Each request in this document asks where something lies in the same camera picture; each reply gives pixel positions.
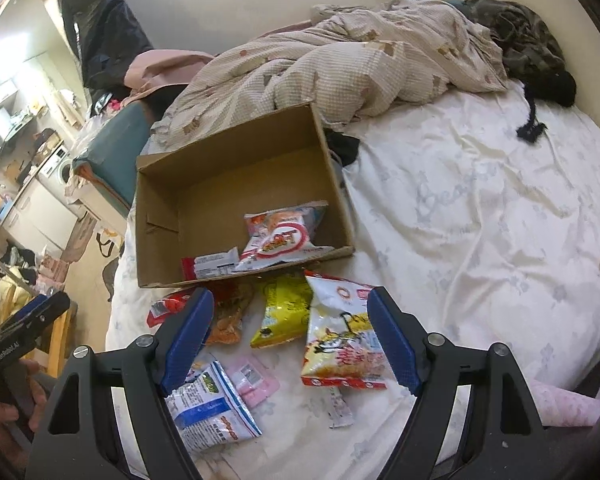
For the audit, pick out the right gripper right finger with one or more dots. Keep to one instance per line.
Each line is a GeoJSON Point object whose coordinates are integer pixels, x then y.
{"type": "Point", "coordinates": [502, 437]}

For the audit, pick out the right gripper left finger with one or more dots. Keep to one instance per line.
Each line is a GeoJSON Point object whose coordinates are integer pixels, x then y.
{"type": "Point", "coordinates": [79, 437]}

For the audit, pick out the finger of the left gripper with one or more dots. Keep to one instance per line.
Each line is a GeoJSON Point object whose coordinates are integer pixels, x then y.
{"type": "Point", "coordinates": [22, 313]}
{"type": "Point", "coordinates": [45, 312]}

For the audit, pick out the white blue snack bag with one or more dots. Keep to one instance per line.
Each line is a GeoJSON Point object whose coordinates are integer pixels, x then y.
{"type": "Point", "coordinates": [209, 412]}

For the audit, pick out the small white snack bar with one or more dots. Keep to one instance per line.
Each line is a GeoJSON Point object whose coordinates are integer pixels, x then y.
{"type": "Point", "coordinates": [338, 411]}

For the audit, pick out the white orange chip bag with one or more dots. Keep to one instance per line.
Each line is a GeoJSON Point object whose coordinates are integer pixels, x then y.
{"type": "Point", "coordinates": [342, 349]}

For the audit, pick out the red snack bag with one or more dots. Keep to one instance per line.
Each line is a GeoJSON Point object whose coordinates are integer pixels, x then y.
{"type": "Point", "coordinates": [175, 302]}

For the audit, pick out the pink snack packet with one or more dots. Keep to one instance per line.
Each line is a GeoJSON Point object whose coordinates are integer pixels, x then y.
{"type": "Point", "coordinates": [253, 381]}

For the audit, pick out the orange peanut snack bag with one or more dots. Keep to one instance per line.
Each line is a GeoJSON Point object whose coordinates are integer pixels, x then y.
{"type": "Point", "coordinates": [228, 328]}

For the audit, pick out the yellow snack bag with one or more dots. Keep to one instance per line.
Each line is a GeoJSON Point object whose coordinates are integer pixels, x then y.
{"type": "Point", "coordinates": [287, 302]}

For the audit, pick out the white red-ring snack bag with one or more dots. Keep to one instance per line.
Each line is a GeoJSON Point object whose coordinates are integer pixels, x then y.
{"type": "Point", "coordinates": [283, 235]}

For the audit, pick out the person's left hand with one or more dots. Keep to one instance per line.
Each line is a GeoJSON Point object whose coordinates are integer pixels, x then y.
{"type": "Point", "coordinates": [9, 413]}

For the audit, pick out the pink floral pillow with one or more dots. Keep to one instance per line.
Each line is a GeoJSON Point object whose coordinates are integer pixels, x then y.
{"type": "Point", "coordinates": [558, 407]}

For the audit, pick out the white kitchen cabinet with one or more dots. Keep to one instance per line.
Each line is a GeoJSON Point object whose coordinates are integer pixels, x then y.
{"type": "Point", "coordinates": [38, 221]}

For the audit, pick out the white red shopping bag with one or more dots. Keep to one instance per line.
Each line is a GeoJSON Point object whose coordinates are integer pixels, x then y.
{"type": "Point", "coordinates": [109, 242]}

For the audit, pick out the white washing machine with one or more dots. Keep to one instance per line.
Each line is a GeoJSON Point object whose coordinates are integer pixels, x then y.
{"type": "Point", "coordinates": [55, 172]}

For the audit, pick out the brown cardboard box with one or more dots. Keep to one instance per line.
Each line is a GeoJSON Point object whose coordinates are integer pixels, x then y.
{"type": "Point", "coordinates": [192, 202]}

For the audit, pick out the white floral bed sheet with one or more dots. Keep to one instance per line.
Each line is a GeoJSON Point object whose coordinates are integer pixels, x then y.
{"type": "Point", "coordinates": [483, 237]}

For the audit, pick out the pink cloth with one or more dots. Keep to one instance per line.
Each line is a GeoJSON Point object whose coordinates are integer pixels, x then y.
{"type": "Point", "coordinates": [156, 69]}

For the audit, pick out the black plastic bag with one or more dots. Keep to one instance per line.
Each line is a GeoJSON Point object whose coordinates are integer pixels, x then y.
{"type": "Point", "coordinates": [105, 37]}

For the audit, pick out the camouflage jacket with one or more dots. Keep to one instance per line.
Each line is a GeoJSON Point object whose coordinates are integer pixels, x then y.
{"type": "Point", "coordinates": [531, 54]}

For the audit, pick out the checked bear-print duvet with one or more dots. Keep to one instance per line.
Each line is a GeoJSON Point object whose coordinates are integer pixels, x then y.
{"type": "Point", "coordinates": [350, 63]}

